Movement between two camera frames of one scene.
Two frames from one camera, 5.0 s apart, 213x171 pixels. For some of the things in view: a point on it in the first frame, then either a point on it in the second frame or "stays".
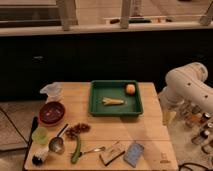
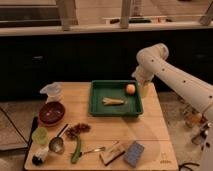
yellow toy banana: (108, 101) stays
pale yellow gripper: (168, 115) -> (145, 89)
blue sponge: (133, 152) stays
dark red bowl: (51, 112) stays
